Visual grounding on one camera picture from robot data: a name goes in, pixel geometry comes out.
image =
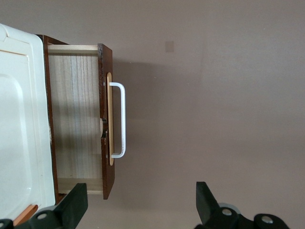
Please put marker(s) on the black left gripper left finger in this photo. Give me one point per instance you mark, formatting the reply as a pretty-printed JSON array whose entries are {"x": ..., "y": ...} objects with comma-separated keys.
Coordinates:
[{"x": 64, "y": 213}]

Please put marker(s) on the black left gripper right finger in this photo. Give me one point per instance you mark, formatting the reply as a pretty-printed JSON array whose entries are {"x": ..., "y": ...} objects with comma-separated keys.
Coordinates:
[{"x": 214, "y": 219}]

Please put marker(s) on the brown wooden drawer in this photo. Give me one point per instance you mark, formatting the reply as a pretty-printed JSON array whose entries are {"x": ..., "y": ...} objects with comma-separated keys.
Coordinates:
[{"x": 76, "y": 107}]

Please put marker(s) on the orange wooden piece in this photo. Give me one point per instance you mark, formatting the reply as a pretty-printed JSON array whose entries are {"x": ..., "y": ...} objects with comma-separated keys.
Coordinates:
[{"x": 25, "y": 213}]

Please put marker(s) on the white plastic container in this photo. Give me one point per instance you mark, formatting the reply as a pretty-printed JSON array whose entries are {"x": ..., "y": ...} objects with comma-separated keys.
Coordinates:
[{"x": 19, "y": 119}]

